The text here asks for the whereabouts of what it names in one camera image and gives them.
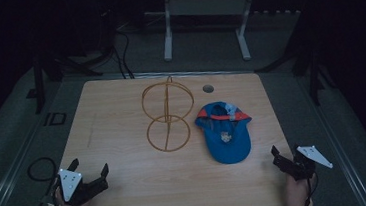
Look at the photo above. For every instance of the white metal stand frame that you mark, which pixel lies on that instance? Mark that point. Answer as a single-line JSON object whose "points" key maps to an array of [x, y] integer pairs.
{"points": [[207, 7]]}

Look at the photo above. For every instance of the grey round table grommet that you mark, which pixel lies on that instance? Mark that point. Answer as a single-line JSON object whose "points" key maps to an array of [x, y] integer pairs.
{"points": [[208, 88]]}

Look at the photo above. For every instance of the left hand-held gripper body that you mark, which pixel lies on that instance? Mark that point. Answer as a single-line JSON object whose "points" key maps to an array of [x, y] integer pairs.
{"points": [[78, 192]]}

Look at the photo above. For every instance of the blue cap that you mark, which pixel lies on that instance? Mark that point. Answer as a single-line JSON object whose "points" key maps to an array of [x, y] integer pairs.
{"points": [[227, 136]]}

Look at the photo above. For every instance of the person's right hand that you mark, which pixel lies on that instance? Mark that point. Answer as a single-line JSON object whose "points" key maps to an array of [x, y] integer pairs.
{"points": [[296, 193]]}

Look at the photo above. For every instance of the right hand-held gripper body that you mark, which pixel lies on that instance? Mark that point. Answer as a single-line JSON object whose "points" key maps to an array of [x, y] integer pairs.
{"points": [[297, 168]]}

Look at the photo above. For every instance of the black floor stand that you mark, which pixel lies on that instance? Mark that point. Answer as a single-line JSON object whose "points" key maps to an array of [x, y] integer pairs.
{"points": [[39, 85], [313, 71]]}

